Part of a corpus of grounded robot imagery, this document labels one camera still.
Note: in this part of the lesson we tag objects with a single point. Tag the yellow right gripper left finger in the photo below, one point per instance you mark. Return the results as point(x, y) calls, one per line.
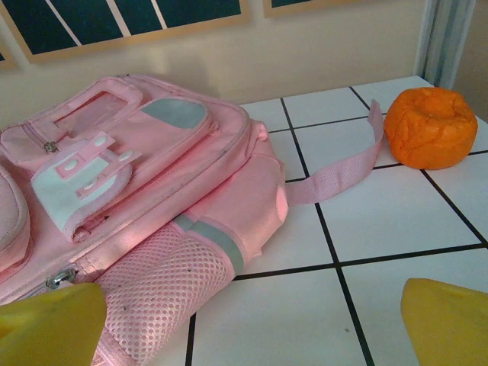
point(49, 328)

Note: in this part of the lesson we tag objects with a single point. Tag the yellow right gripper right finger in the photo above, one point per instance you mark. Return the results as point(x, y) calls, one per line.
point(450, 328)

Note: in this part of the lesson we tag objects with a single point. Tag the pink school backpack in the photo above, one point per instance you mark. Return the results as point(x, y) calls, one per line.
point(152, 171)

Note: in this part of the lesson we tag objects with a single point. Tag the orange squishy toy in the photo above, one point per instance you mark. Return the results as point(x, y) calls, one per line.
point(431, 129)

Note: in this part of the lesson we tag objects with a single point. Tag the aluminium frame post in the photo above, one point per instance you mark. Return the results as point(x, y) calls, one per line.
point(438, 38)

